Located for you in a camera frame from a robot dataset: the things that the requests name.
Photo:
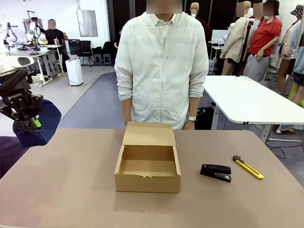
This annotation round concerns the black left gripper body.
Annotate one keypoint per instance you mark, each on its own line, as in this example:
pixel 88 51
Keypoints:
pixel 17 95

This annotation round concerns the yellow utility knife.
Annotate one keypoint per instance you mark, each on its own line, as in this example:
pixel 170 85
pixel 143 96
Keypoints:
pixel 248 166

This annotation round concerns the person's left forearm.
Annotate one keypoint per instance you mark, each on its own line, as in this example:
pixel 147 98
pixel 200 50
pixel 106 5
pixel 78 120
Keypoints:
pixel 194 107

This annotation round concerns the person's right forearm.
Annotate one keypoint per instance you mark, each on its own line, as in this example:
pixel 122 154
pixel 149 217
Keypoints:
pixel 126 109

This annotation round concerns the brown cardboard box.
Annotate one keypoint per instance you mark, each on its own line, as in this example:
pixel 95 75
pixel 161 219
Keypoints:
pixel 147 164

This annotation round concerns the person's right hand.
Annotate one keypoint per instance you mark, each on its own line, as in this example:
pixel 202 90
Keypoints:
pixel 127 123

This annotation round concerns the person's left hand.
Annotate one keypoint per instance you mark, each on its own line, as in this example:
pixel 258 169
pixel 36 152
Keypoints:
pixel 189 125

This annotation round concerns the grey background workbench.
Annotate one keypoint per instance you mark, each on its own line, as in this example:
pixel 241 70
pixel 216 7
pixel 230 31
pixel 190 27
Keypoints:
pixel 40 64

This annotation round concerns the white air purifier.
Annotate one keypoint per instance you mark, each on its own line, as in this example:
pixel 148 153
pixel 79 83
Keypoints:
pixel 74 72

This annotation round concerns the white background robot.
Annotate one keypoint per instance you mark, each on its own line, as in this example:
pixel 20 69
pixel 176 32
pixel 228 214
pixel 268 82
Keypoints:
pixel 35 28

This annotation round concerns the person in black shirt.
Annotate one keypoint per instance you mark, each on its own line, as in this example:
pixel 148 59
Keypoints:
pixel 54 35

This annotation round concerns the black office chair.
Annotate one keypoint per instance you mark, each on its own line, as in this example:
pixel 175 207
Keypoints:
pixel 85 51

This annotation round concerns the grey stool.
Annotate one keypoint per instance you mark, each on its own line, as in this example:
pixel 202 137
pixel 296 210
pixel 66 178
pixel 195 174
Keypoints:
pixel 98 59
pixel 107 59

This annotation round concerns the person in white jacket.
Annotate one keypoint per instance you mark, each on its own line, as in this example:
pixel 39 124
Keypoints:
pixel 161 66

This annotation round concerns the silver wristwatch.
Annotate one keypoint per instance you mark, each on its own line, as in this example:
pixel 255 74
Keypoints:
pixel 192 118

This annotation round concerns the black bag on floor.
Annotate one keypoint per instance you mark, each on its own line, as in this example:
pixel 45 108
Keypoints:
pixel 204 118

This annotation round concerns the black stapler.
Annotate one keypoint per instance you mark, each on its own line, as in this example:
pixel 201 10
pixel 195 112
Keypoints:
pixel 216 172

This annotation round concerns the bald tan mannequin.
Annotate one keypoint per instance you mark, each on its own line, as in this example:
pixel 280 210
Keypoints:
pixel 195 9

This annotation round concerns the mannequin in beige jacket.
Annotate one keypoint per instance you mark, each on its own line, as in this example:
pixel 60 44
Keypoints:
pixel 234 38

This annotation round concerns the mannequin with bucket hat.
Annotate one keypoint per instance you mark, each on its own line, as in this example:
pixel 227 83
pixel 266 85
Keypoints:
pixel 293 50

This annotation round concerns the grey wall panel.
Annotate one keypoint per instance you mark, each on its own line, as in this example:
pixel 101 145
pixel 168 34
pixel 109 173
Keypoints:
pixel 87 23

